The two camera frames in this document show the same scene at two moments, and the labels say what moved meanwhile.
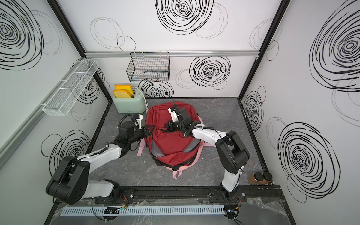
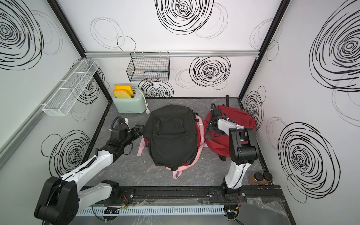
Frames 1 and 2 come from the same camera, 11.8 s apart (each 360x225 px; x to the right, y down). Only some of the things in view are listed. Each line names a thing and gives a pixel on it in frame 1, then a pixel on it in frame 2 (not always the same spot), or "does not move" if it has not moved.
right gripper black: (170, 128) -> (209, 128)
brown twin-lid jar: (259, 178) does not move
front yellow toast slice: (121, 93) does not move
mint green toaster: (136, 104) does not move
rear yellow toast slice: (127, 87) does not move
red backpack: (171, 149) -> (216, 137)
